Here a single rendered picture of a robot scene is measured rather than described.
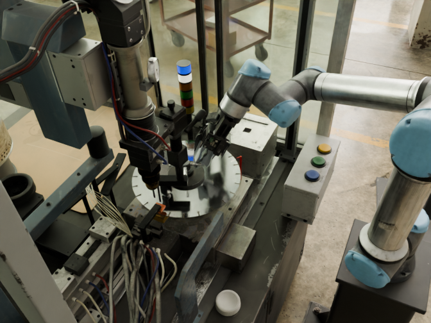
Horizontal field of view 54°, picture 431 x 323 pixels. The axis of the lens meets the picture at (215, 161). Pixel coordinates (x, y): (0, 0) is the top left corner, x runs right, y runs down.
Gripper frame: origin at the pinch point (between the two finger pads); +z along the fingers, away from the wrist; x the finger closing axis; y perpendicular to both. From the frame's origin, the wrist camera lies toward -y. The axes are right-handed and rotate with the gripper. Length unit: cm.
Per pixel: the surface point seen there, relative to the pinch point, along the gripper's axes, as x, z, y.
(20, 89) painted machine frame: -51, -4, 11
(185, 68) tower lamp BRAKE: -14.2, -16.7, -22.7
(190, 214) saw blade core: 2.2, 6.9, 16.0
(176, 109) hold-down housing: -14.9, -19.2, 14.8
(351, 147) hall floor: 115, 18, -135
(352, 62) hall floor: 126, -13, -241
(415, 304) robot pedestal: 67, -4, 28
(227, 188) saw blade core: 10.1, 0.0, 6.4
